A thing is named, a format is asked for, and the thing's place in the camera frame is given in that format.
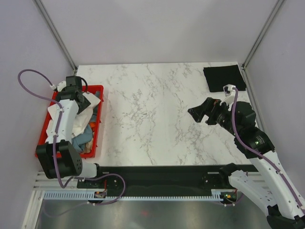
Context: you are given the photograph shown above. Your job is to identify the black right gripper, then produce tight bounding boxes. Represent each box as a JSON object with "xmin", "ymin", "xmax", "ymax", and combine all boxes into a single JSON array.
[{"xmin": 188, "ymin": 96, "xmax": 240, "ymax": 136}]

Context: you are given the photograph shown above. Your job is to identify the white t-shirt red print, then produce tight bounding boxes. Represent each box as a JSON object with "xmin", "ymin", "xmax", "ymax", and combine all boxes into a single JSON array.
[{"xmin": 45, "ymin": 91, "xmax": 101, "ymax": 138}]

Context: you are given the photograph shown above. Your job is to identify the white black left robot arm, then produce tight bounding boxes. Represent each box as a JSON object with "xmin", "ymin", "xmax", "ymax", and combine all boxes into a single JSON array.
[{"xmin": 36, "ymin": 76, "xmax": 105, "ymax": 187}]

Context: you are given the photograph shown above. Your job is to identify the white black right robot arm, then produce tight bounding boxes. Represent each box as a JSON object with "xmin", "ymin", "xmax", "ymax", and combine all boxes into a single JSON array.
[{"xmin": 188, "ymin": 97, "xmax": 305, "ymax": 229}]

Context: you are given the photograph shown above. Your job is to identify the orange garment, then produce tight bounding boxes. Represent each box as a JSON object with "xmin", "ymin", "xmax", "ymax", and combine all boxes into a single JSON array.
[{"xmin": 89, "ymin": 122, "xmax": 96, "ymax": 133}]

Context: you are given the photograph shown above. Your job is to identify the folded black t-shirt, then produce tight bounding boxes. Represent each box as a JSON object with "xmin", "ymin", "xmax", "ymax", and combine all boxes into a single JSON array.
[{"xmin": 203, "ymin": 65, "xmax": 246, "ymax": 93}]

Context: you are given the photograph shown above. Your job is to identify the light blue t-shirt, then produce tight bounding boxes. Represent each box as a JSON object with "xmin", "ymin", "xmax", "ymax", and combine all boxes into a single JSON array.
[{"xmin": 72, "ymin": 103, "xmax": 100, "ymax": 153}]

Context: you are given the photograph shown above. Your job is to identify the beige t-shirt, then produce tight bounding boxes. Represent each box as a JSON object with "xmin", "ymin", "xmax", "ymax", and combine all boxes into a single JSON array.
[{"xmin": 83, "ymin": 140, "xmax": 93, "ymax": 154}]

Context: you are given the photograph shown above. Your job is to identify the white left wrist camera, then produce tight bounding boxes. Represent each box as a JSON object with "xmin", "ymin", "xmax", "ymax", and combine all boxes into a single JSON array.
[{"xmin": 50, "ymin": 81, "xmax": 66, "ymax": 92}]

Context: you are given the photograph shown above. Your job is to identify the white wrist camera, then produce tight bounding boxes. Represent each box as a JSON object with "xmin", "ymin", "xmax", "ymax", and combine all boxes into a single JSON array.
[
  {"xmin": 50, "ymin": 81, "xmax": 66, "ymax": 92},
  {"xmin": 220, "ymin": 84, "xmax": 237, "ymax": 105}
]

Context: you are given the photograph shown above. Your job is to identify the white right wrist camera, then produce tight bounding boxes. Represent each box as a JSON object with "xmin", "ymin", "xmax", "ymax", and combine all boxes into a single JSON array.
[{"xmin": 220, "ymin": 84, "xmax": 237, "ymax": 105}]

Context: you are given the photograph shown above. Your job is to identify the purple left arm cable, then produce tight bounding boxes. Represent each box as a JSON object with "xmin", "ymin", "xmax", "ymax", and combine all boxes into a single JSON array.
[{"xmin": 18, "ymin": 69, "xmax": 79, "ymax": 189}]

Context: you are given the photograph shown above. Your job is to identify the white slotted cable duct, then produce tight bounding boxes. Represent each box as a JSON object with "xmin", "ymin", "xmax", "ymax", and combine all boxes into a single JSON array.
[{"xmin": 43, "ymin": 190, "xmax": 223, "ymax": 202}]

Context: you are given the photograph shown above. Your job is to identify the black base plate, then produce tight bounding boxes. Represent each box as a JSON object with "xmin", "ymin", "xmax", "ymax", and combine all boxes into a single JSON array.
[{"xmin": 77, "ymin": 163, "xmax": 258, "ymax": 196}]

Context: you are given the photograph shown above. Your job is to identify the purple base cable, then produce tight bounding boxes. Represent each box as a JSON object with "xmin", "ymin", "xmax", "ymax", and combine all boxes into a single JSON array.
[{"xmin": 86, "ymin": 173, "xmax": 126, "ymax": 207}]

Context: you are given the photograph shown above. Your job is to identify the left aluminium frame post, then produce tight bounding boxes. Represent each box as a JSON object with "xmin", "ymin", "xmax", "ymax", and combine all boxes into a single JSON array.
[{"xmin": 33, "ymin": 0, "xmax": 78, "ymax": 74}]

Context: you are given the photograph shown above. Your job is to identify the aluminium frame post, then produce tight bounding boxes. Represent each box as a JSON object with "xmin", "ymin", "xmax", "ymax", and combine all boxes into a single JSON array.
[
  {"xmin": 33, "ymin": 0, "xmax": 78, "ymax": 74},
  {"xmin": 241, "ymin": 0, "xmax": 286, "ymax": 71}
]

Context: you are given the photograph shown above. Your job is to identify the right aluminium frame post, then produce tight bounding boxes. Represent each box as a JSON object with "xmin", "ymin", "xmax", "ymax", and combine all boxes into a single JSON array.
[{"xmin": 241, "ymin": 0, "xmax": 286, "ymax": 71}]

